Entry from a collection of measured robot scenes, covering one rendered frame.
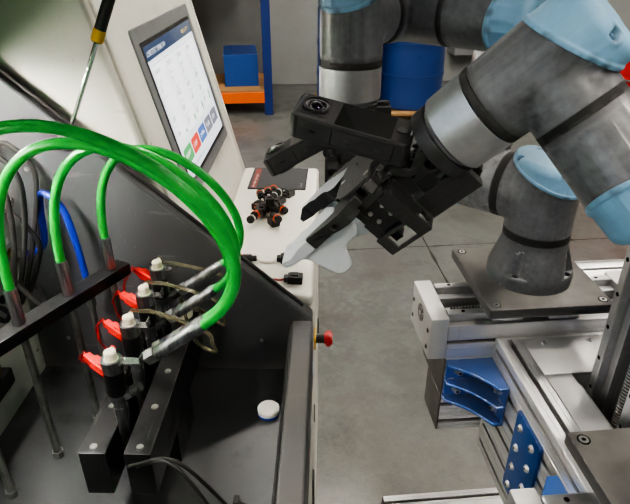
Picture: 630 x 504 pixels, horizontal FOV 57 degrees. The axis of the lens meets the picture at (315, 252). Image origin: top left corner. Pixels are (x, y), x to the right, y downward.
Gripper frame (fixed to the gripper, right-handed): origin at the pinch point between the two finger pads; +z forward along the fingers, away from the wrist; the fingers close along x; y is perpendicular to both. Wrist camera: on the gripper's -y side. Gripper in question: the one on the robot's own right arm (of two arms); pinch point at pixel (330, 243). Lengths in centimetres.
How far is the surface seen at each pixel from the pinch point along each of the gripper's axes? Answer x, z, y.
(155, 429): -12.4, 23.5, -24.6
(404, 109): 466, 106, 71
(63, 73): 23, -18, -43
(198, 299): 3.2, 11.7, -20.4
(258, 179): 82, 23, -20
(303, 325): 17.2, 26.6, -4.8
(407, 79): 466, 78, 71
